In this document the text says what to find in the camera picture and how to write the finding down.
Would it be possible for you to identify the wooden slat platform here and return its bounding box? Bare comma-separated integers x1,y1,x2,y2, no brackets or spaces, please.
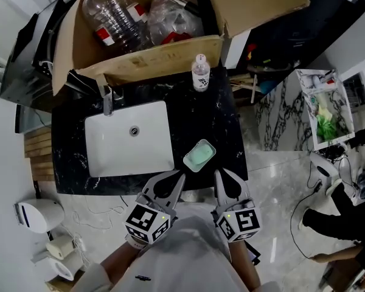
24,126,55,182

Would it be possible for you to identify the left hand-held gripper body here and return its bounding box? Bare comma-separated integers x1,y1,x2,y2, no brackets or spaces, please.
124,192,179,245

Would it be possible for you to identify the person's right forearm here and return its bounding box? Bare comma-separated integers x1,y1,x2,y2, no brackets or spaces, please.
229,240,261,288

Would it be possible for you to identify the person's left forearm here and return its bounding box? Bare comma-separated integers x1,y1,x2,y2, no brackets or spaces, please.
100,242,141,285

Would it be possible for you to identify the black marble vanity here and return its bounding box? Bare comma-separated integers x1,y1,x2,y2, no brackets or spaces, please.
50,67,249,196

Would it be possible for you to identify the white round bin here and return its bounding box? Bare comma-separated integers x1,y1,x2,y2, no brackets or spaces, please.
13,198,65,234

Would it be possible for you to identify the white sink basin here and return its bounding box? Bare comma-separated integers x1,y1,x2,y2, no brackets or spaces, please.
84,100,175,178

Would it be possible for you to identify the large clear plastic jug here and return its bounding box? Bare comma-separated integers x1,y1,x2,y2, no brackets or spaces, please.
82,0,148,53

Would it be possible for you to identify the person's white shirt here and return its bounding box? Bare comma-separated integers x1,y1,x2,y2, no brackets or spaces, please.
72,202,280,292

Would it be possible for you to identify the white floor cable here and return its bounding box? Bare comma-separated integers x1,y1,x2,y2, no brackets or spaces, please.
71,204,125,231

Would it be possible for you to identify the black cabinet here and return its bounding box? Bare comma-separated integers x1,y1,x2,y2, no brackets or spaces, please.
0,0,80,112

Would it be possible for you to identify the black tablet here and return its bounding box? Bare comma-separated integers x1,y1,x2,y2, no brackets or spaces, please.
245,240,262,266

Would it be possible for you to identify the green soap dish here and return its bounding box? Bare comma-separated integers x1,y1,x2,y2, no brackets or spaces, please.
182,139,217,173

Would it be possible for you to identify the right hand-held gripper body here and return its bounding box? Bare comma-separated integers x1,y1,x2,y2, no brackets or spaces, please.
211,196,263,243

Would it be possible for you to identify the beige small appliance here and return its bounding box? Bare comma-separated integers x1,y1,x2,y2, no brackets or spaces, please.
46,234,80,260

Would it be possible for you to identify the white marbled cabinet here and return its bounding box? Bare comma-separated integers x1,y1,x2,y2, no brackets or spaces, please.
255,68,356,151

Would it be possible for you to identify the clear plastic water bottle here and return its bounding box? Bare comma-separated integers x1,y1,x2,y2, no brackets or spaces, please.
191,53,210,92

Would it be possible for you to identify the large cardboard box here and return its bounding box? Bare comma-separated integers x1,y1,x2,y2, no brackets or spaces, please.
52,0,311,96

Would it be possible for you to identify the black floor cable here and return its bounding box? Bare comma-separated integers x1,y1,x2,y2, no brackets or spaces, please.
290,179,323,260

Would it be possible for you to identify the pale green soap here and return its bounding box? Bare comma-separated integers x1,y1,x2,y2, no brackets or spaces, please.
187,144,212,165

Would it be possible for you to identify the chrome faucet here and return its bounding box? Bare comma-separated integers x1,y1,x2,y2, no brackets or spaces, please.
102,83,124,117

